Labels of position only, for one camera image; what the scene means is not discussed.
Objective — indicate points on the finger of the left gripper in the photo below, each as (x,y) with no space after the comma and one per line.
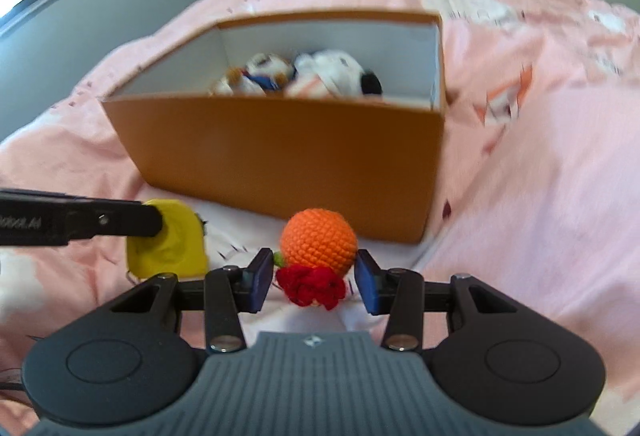
(88,218)

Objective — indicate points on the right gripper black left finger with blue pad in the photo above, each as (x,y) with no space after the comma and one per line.
(223,294)

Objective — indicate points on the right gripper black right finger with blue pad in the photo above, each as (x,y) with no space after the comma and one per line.
(404,297)

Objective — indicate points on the orange crochet ball charm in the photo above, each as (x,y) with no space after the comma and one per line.
(317,250)

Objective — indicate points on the red panda plush toy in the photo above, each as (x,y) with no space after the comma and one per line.
(261,74)

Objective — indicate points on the white dog plush toy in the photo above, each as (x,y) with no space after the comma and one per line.
(331,74)

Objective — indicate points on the pink printed bed quilt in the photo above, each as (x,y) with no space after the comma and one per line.
(539,190)

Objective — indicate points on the large orange storage box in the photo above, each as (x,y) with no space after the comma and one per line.
(372,159)

